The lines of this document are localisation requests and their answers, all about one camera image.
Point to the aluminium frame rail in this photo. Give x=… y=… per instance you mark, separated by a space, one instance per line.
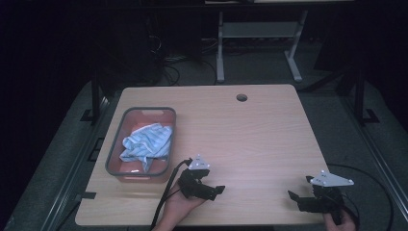
x=72 y=173
x=381 y=160

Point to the white metal desk frame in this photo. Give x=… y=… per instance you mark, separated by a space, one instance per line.
x=258 y=30

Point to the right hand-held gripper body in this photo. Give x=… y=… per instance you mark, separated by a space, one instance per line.
x=325 y=200

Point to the black metal stand post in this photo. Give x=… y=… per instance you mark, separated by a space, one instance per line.
x=360 y=96
x=95 y=96

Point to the blue striped cloth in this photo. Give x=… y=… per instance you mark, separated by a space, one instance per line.
x=146 y=142

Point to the pink basket with grey rim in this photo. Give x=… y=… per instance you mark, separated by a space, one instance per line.
x=134 y=166

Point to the person's right hand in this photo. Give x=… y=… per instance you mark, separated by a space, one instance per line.
x=344 y=223

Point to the person's left hand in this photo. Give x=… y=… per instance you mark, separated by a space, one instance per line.
x=179 y=207

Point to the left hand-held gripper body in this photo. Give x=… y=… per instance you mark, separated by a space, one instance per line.
x=191 y=187

